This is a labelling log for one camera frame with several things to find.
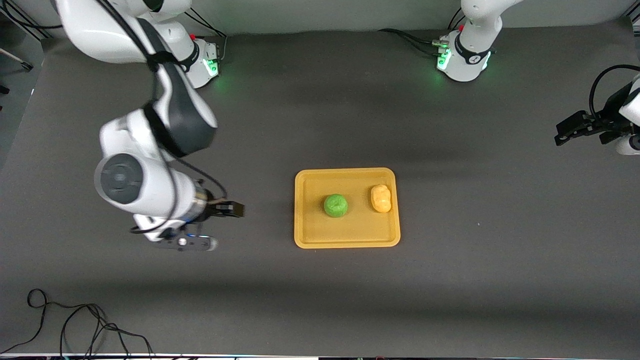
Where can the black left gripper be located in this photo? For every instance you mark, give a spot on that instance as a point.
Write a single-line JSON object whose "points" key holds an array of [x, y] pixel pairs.
{"points": [[601, 121]]}

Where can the orange plastic tray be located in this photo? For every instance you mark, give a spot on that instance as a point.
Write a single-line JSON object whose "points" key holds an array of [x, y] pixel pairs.
{"points": [[347, 232]]}

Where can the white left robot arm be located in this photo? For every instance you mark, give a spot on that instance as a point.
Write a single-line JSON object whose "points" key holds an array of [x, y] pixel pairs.
{"points": [[472, 30]]}

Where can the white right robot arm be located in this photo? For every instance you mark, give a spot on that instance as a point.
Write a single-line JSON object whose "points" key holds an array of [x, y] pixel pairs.
{"points": [[145, 185]]}

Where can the yellow potato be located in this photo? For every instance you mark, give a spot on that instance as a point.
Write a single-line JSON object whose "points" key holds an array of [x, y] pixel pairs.
{"points": [[381, 199]]}

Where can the green apple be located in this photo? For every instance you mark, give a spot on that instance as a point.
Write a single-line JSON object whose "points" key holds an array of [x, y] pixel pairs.
{"points": [[336, 206]]}

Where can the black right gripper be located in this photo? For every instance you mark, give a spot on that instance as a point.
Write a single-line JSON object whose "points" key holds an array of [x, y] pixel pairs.
{"points": [[216, 209]]}

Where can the dark grey table mat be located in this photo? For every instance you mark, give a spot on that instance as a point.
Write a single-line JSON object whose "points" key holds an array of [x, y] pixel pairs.
{"points": [[320, 125]]}

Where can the grey metal stand leg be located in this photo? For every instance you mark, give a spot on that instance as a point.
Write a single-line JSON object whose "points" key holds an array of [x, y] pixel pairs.
{"points": [[17, 59]]}

